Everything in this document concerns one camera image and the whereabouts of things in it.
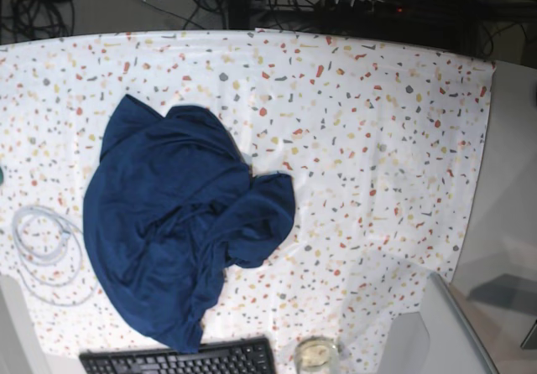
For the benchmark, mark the dark blue t-shirt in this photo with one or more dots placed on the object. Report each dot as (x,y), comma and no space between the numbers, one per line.
(170,207)

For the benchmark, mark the black computer keyboard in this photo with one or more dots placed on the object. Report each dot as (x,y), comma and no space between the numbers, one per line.
(240,356)

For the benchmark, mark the terrazzo patterned tablecloth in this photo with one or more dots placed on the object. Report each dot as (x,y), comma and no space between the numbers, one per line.
(383,142)

